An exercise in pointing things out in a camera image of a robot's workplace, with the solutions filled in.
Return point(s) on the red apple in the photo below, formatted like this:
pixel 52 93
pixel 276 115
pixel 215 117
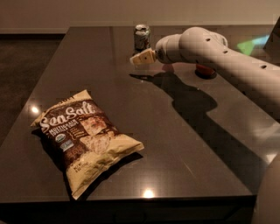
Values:
pixel 204 71

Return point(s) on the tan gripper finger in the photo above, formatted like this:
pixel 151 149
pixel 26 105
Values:
pixel 147 56

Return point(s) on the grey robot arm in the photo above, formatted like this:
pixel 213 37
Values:
pixel 259 79

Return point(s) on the sea salt chip bag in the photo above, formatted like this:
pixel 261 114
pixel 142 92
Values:
pixel 87 140

